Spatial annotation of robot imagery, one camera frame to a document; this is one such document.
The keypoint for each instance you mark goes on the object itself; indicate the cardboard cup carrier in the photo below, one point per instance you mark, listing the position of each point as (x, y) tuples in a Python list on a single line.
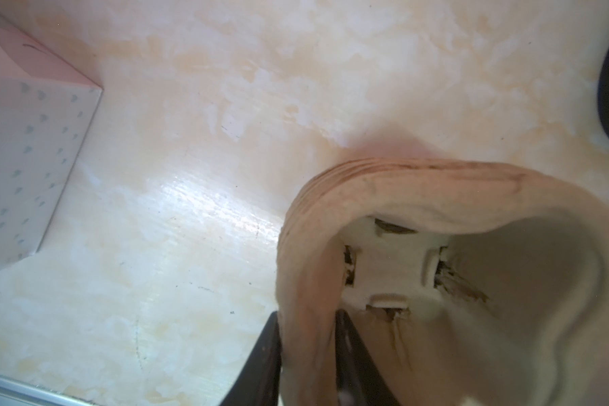
[(470, 283)]

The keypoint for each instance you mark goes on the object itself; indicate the white paper gift bag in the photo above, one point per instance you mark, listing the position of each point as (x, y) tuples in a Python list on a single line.
[(46, 108)]

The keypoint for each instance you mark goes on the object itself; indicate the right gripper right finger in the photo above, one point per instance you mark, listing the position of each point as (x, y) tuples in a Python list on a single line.
[(358, 381)]

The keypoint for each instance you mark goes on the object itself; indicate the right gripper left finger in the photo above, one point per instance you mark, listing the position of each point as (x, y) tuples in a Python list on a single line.
[(258, 381)]

